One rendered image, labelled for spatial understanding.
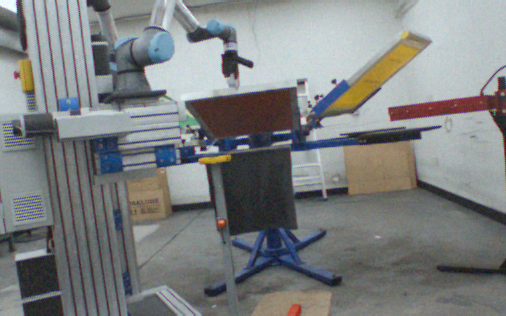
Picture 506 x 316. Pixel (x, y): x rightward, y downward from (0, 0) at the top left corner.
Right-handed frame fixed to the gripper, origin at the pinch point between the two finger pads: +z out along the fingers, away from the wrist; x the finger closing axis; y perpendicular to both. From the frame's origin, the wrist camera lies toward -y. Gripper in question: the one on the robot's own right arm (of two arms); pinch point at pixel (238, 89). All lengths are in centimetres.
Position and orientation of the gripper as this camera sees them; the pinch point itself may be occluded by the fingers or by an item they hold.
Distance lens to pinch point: 237.2
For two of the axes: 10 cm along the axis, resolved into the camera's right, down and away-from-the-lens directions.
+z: 0.9, 9.7, -2.2
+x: -1.1, -2.1, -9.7
